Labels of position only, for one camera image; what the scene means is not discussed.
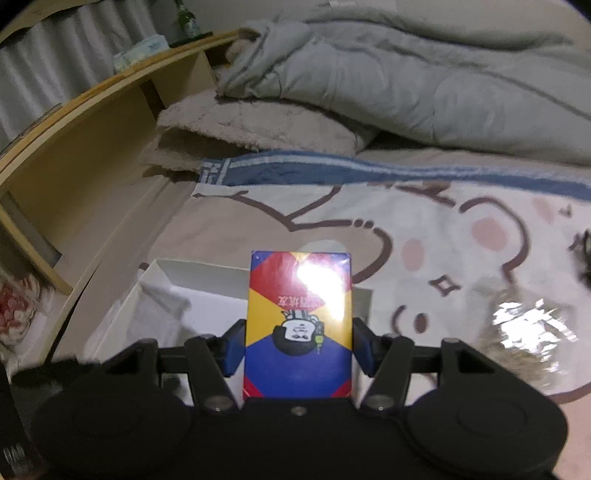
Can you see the white cardboard box tray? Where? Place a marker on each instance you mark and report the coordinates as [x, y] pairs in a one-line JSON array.
[[172, 301]]

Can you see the grey duvet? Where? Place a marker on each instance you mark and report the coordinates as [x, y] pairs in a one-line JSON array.
[[507, 91]]

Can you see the clear plastic packet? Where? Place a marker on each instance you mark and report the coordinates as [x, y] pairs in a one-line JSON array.
[[531, 336]]

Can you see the tissue pack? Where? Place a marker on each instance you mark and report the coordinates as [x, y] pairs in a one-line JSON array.
[[140, 51]]

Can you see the wooden headboard shelf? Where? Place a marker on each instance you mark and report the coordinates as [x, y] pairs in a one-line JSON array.
[[64, 168]]

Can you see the black hair claw clip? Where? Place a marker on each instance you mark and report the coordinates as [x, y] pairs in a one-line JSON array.
[[581, 249]]

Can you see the cartoon bear patterned cloth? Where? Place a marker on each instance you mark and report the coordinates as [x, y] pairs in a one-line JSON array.
[[431, 243]]

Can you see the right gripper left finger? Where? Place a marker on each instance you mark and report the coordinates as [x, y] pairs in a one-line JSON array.
[[210, 360]]

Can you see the beige fleece blanket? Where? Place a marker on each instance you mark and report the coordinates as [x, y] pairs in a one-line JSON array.
[[205, 127]]

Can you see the red white item in case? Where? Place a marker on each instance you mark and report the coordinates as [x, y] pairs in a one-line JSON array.
[[24, 303]]

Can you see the green glass bottle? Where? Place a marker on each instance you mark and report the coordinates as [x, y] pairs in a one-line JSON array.
[[187, 21]]

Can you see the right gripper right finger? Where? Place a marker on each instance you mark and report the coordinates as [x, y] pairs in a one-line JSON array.
[[388, 361]]

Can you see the colourful card box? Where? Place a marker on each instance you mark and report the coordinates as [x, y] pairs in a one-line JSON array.
[[299, 326]]

